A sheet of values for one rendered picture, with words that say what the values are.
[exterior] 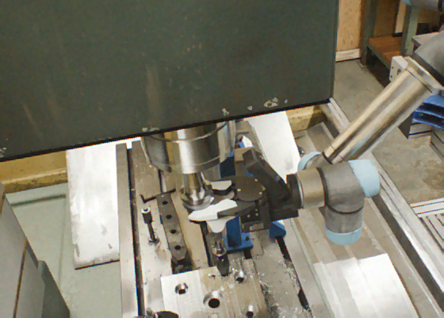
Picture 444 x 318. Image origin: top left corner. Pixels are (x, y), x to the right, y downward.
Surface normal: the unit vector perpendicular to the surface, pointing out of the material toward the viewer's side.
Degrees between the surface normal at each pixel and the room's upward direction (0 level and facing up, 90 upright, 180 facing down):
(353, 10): 90
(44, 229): 0
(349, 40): 90
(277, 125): 24
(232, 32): 90
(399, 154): 0
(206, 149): 90
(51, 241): 0
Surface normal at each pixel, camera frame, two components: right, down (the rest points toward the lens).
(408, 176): -0.08, -0.78
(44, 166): 0.19, 0.61
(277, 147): 0.00, -0.47
